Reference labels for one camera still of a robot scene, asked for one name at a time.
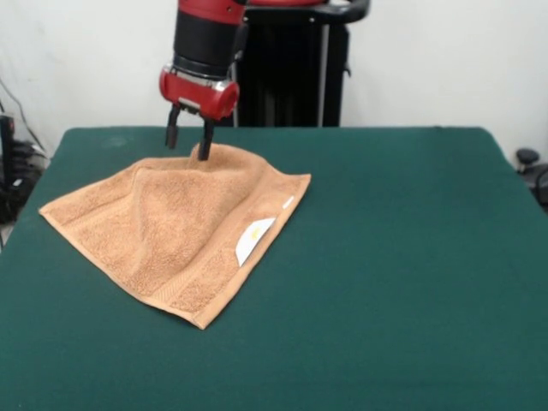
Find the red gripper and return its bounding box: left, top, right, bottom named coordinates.
left=158, top=64, right=241, bottom=163

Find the tan terry towel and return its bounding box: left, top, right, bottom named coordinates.
left=39, top=142, right=313, bottom=331

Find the black box with red light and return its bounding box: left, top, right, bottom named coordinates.
left=0, top=114, right=17, bottom=192

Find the dark green table cloth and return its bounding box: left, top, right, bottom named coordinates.
left=0, top=126, right=548, bottom=411

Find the black chair base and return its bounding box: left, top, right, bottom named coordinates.
left=515, top=148, right=548, bottom=215

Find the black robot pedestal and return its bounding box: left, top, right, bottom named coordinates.
left=230, top=0, right=370, bottom=128

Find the grey wall cable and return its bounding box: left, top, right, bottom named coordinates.
left=0, top=76, right=47, bottom=155

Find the black cable bundle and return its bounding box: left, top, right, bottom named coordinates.
left=0, top=140, right=51, bottom=226

